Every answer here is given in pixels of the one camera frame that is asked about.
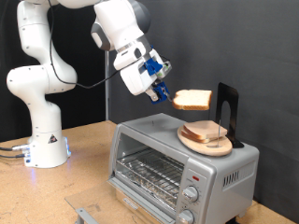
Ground silver toaster oven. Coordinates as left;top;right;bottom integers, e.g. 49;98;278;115
107;112;261;224

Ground black metal bookend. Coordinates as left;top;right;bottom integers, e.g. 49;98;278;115
215;82;246;149

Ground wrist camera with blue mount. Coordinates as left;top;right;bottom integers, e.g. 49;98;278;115
143;56;173;79

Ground black camera cable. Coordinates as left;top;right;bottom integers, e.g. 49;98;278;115
46;0;141;90

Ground spatula with blue grip block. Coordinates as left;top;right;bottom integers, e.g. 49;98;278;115
151;81;177;105

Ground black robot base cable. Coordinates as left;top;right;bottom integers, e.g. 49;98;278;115
0;145;30;152
0;153;26;160

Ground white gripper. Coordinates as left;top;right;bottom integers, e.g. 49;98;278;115
120;60;160;104

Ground round wooden board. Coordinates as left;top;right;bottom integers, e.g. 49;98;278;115
177;125;234;158

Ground glass oven door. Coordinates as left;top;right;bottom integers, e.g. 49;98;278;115
64;181;176;224

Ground aluminium foil crumb tray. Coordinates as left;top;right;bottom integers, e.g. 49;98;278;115
120;167;179;209

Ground wire oven rack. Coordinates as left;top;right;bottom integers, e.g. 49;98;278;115
115;148;185;203

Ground silver oven knob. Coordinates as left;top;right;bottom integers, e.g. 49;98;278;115
177;208;195;224
181;185;200;203

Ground vertical metal pole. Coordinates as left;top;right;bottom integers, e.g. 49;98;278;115
104;49;111;121

